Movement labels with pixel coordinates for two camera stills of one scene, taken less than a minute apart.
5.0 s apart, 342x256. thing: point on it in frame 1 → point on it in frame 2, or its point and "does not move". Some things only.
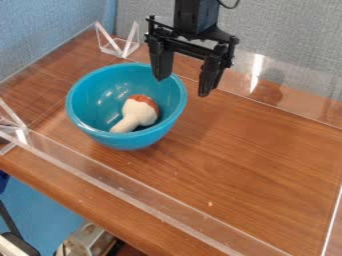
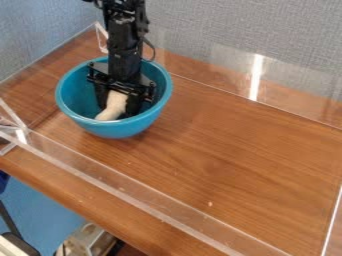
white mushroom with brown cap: (140, 112) → (115, 106)
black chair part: (14, 236) does not move
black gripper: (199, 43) → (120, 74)
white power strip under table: (91, 242) does not move
